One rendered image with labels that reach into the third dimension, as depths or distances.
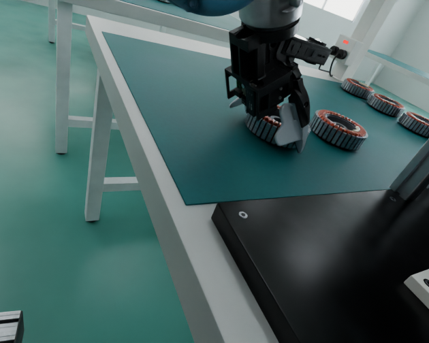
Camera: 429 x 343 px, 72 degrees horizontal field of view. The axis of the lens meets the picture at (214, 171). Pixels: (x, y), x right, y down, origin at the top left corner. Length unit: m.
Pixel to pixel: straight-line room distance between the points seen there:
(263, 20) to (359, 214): 0.25
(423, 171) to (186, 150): 0.33
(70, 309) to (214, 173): 0.81
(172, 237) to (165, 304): 0.83
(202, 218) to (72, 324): 0.81
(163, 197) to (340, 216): 0.20
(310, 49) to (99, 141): 0.77
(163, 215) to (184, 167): 0.07
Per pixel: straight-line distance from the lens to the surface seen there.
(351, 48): 1.29
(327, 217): 0.35
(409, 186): 0.50
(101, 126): 1.02
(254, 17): 0.37
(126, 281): 1.14
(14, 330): 0.82
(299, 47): 0.44
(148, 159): 0.36
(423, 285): 0.34
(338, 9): 6.41
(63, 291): 1.12
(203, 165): 0.37
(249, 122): 0.51
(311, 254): 0.29
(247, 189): 0.36
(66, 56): 1.42
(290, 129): 0.46
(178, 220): 0.29
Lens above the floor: 0.95
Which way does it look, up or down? 33 degrees down
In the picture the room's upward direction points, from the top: 21 degrees clockwise
